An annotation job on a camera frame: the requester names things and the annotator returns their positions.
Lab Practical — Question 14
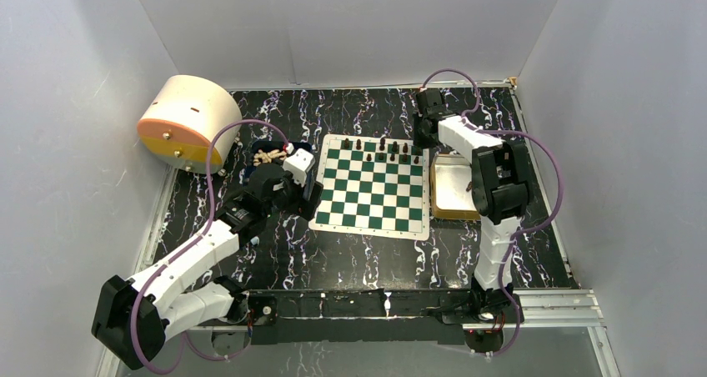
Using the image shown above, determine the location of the aluminium rail frame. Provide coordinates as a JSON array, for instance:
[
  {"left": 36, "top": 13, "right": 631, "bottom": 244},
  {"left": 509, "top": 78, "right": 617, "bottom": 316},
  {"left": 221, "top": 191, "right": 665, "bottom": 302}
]
[{"left": 516, "top": 289, "right": 605, "bottom": 328}]

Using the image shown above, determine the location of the cream queen piece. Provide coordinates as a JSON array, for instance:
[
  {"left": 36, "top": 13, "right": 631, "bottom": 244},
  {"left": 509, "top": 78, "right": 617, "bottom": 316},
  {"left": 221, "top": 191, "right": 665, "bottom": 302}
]
[{"left": 267, "top": 150, "right": 288, "bottom": 161}]

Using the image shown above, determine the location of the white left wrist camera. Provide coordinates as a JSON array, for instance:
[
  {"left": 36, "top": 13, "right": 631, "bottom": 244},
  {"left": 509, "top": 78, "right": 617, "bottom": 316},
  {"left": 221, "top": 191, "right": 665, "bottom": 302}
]
[{"left": 282, "top": 148, "right": 315, "bottom": 187}]

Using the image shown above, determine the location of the beige rectangular tin tray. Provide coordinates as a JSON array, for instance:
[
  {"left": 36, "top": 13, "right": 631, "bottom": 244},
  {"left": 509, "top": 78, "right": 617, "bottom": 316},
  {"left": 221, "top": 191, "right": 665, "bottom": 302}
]
[{"left": 430, "top": 153, "right": 480, "bottom": 221}]

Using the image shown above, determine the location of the black base frame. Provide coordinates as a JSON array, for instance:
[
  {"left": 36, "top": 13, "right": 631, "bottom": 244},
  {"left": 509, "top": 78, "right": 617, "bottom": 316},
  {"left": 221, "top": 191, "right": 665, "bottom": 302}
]
[{"left": 243, "top": 289, "right": 524, "bottom": 353}]

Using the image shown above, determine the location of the cream pawn piece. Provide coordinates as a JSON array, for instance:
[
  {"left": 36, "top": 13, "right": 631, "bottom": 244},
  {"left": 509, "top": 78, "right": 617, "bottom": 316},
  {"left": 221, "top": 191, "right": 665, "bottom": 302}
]
[{"left": 253, "top": 151, "right": 271, "bottom": 164}]

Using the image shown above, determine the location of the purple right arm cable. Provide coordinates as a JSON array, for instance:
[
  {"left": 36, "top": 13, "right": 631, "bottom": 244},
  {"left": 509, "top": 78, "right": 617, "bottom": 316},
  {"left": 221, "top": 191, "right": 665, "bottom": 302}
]
[{"left": 422, "top": 68, "right": 564, "bottom": 359}]

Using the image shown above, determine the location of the blue square tray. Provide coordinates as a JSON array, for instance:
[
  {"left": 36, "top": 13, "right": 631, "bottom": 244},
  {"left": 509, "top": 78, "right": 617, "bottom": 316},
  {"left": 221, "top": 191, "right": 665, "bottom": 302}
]
[{"left": 248, "top": 140, "right": 314, "bottom": 167}]

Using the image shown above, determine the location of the green white chess board mat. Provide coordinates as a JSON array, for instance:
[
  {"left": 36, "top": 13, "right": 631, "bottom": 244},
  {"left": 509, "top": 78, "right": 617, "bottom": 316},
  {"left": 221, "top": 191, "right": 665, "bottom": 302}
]
[{"left": 308, "top": 134, "right": 431, "bottom": 240}]

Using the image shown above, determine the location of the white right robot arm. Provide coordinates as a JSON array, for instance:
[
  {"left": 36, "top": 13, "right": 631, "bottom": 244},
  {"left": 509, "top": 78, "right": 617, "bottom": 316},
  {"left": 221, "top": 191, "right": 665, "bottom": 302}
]
[{"left": 413, "top": 89, "right": 532, "bottom": 322}]

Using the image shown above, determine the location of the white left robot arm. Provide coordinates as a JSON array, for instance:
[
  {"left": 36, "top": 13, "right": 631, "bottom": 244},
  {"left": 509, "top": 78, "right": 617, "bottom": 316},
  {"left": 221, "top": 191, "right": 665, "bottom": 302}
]
[{"left": 91, "top": 163, "right": 323, "bottom": 370}]

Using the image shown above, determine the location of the cream orange cylindrical drum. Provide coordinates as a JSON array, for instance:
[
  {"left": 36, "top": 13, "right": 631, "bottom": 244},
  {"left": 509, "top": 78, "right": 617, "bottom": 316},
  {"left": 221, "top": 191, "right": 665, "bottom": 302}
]
[{"left": 137, "top": 74, "right": 243, "bottom": 174}]

